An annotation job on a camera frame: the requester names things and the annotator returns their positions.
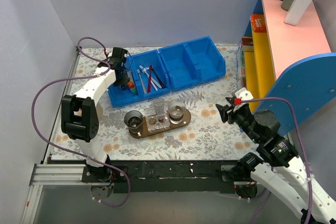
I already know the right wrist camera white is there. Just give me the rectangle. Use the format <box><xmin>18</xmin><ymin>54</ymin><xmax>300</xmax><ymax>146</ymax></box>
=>
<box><xmin>232</xmin><ymin>87</ymin><xmax>254</xmax><ymax>102</ymax></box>

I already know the blue pink shelf unit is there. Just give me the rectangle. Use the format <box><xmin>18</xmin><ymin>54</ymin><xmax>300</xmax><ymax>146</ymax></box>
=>
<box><xmin>253</xmin><ymin>0</ymin><xmax>335</xmax><ymax>124</ymax></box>

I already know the dark smoked plastic cup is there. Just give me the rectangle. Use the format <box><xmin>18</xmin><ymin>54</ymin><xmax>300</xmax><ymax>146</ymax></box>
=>
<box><xmin>124</xmin><ymin>110</ymin><xmax>143</xmax><ymax>134</ymax></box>

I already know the sponge package box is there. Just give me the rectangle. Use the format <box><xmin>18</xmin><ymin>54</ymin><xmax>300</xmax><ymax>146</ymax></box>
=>
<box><xmin>236</xmin><ymin>36</ymin><xmax>254</xmax><ymax>87</ymax></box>

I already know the purple cable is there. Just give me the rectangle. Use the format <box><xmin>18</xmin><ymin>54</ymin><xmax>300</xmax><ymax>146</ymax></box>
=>
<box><xmin>235</xmin><ymin>97</ymin><xmax>313</xmax><ymax>224</ymax></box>
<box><xmin>31</xmin><ymin>37</ymin><xmax>131</xmax><ymax>208</ymax></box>

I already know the orange toothpaste tube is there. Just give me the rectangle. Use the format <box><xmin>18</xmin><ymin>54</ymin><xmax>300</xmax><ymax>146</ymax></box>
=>
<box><xmin>127</xmin><ymin>81</ymin><xmax>135</xmax><ymax>89</ymax></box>

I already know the clear textured acrylic holder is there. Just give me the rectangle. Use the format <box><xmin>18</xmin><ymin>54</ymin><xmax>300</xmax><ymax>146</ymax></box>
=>
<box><xmin>145</xmin><ymin>107</ymin><xmax>170</xmax><ymax>133</ymax></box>

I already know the clear plastic cup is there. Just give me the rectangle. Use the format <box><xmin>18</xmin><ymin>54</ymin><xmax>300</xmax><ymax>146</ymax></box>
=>
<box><xmin>167</xmin><ymin>99</ymin><xmax>186</xmax><ymax>124</ymax></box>

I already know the white toothbrush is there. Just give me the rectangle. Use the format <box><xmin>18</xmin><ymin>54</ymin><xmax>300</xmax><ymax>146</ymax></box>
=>
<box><xmin>139</xmin><ymin>65</ymin><xmax>158</xmax><ymax>91</ymax></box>

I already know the oval wooden tray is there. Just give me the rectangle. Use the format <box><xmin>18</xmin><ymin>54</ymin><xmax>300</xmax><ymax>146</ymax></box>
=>
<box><xmin>129</xmin><ymin>110</ymin><xmax>191</xmax><ymax>139</ymax></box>

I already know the orange snack box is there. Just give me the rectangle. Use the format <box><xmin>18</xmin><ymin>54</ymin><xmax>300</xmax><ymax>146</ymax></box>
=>
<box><xmin>250</xmin><ymin>14</ymin><xmax>267</xmax><ymax>33</ymax></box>

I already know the aluminium frame rail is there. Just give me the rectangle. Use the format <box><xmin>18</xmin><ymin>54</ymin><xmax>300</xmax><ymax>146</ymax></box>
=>
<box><xmin>21</xmin><ymin>164</ymin><xmax>84</xmax><ymax>223</ymax></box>

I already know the red toothbrush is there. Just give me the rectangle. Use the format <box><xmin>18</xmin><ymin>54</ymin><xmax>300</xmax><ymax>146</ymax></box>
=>
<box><xmin>147</xmin><ymin>65</ymin><xmax>152</xmax><ymax>93</ymax></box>

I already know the left blue divided bin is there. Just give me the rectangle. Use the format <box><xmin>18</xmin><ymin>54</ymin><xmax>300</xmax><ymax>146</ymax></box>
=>
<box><xmin>108</xmin><ymin>50</ymin><xmax>171</xmax><ymax>108</ymax></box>

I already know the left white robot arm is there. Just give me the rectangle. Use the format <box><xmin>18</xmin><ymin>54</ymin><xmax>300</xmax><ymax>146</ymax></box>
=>
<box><xmin>61</xmin><ymin>47</ymin><xmax>130</xmax><ymax>182</ymax></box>

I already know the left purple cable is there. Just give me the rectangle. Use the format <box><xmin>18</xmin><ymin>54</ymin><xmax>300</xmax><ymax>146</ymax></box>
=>
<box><xmin>31</xmin><ymin>37</ymin><xmax>131</xmax><ymax>208</ymax></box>

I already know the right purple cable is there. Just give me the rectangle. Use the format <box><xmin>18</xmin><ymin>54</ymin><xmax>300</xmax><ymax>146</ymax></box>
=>
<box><xmin>235</xmin><ymin>97</ymin><xmax>313</xmax><ymax>224</ymax></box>

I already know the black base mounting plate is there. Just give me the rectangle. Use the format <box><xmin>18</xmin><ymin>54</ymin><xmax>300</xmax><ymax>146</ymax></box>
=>
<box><xmin>82</xmin><ymin>160</ymin><xmax>262</xmax><ymax>198</ymax></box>

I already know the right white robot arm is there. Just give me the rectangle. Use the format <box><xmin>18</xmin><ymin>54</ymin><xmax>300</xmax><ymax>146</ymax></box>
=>
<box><xmin>216</xmin><ymin>104</ymin><xmax>335</xmax><ymax>223</ymax></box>

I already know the grey toothbrush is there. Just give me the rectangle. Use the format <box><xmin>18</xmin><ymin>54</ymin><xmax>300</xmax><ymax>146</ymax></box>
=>
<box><xmin>136</xmin><ymin>69</ymin><xmax>147</xmax><ymax>94</ymax></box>

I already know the blue divided bin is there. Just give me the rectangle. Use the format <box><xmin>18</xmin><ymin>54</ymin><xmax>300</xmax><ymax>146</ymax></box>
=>
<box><xmin>159</xmin><ymin>36</ymin><xmax>226</xmax><ymax>92</ymax></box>
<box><xmin>108</xmin><ymin>50</ymin><xmax>171</xmax><ymax>108</ymax></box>

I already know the right blue divided bin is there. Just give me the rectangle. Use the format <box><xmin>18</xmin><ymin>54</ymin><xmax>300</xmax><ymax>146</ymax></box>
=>
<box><xmin>159</xmin><ymin>36</ymin><xmax>226</xmax><ymax>92</ymax></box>

